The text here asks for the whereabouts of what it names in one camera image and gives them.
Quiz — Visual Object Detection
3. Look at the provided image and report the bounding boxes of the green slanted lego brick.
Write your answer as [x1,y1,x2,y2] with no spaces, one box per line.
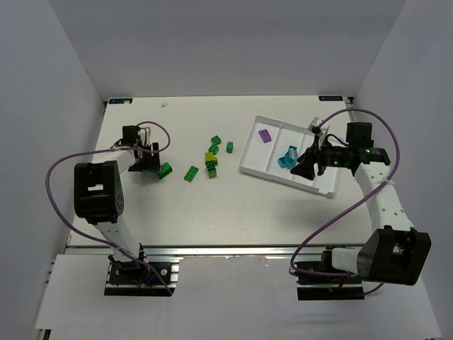
[157,162,173,180]

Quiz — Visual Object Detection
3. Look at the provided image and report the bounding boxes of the teal square lego brick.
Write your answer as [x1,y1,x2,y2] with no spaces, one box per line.
[277,157,297,169]

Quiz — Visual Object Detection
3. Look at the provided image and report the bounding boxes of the white compartment sorting tray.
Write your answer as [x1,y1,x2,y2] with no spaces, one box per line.
[239,115,340,197]

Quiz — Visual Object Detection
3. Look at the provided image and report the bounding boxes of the green lego plate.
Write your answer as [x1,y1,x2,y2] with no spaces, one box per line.
[183,166,199,183]

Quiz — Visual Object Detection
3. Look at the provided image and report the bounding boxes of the purple lego brick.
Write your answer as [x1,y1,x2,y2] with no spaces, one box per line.
[258,129,272,143]

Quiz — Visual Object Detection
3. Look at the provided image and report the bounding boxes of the green and yellow lego stack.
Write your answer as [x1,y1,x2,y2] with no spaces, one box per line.
[205,161,217,179]

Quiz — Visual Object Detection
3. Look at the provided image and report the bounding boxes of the blue decorated lego brick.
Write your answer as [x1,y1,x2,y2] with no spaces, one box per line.
[285,145,298,163]

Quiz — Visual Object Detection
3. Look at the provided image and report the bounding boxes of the yellow-green lego brick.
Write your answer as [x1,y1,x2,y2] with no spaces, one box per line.
[205,152,218,164]

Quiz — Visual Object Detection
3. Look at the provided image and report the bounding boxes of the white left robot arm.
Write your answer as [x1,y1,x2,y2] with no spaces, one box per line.
[74,125,161,279]

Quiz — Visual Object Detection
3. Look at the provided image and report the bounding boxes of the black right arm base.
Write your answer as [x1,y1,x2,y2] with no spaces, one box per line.
[289,246,365,301]

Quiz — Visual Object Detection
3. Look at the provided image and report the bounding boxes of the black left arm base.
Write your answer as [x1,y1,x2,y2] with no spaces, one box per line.
[104,255,175,297]

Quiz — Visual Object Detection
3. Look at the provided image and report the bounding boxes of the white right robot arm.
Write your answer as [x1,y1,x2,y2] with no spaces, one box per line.
[290,123,432,285]

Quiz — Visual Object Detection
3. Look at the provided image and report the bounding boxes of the blue label right corner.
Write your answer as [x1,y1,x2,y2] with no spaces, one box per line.
[318,96,343,102]

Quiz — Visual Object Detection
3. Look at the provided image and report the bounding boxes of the blue label corner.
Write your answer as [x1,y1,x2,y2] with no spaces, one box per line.
[108,98,133,105]
[318,96,343,102]

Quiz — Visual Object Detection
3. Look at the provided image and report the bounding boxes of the blue label left corner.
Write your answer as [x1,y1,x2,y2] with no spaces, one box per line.
[108,98,133,105]

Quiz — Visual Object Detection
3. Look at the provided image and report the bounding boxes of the green lego brick middle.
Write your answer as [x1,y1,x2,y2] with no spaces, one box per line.
[208,144,219,154]

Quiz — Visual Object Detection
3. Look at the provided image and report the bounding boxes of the green lego brick top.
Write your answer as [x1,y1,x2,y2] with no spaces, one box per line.
[211,135,222,145]

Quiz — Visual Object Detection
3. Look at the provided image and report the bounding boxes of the small green lego brick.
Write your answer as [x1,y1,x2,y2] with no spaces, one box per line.
[226,142,234,153]

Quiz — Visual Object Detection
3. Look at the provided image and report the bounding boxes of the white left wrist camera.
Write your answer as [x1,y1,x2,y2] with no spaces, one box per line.
[139,127,151,147]

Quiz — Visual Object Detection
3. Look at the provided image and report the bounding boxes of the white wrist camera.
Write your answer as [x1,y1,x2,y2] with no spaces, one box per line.
[308,117,330,149]
[139,127,151,147]

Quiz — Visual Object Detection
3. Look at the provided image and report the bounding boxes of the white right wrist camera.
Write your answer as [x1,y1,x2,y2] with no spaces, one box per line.
[308,117,330,149]

